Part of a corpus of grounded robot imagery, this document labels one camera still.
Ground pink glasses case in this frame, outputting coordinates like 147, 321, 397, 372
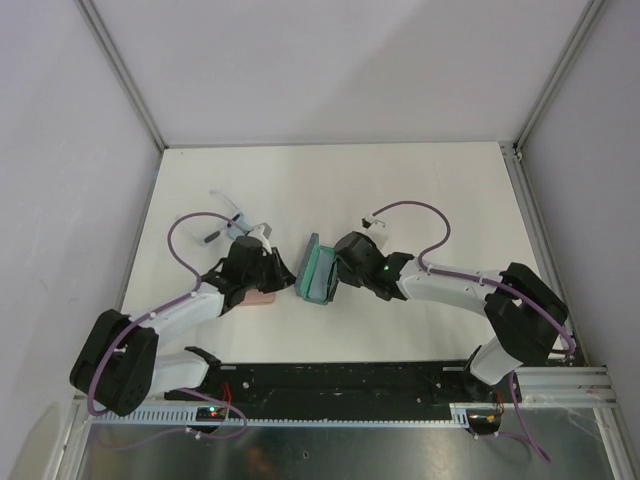
240, 290, 277, 306

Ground white frame sunglasses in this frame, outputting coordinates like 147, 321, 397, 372
179, 190, 252, 246

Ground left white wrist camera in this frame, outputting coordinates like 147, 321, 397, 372
247, 223, 272, 254

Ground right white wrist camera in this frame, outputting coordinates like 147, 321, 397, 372
361, 215, 389, 249

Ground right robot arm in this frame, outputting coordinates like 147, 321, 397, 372
334, 232, 576, 401

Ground blue glasses case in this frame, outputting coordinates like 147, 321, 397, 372
294, 233, 336, 305

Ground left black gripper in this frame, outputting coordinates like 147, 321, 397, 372
243, 247, 297, 294

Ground grey slotted cable duct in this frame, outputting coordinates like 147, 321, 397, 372
93, 403, 477, 428

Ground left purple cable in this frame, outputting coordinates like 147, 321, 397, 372
87, 211, 249, 451

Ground aluminium front rail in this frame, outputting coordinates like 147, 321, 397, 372
516, 367, 618, 409

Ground left aluminium frame post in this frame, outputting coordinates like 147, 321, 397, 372
75, 0, 167, 153

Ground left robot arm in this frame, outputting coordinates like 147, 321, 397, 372
70, 236, 295, 416

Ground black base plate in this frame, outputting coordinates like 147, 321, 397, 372
196, 361, 518, 413

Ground right aluminium frame post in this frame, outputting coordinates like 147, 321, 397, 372
512, 0, 610, 159

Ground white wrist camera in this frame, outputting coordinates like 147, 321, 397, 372
361, 215, 389, 249
247, 223, 272, 254

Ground aluminium frame post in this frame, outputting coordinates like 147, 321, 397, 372
75, 0, 167, 153
512, 0, 610, 159

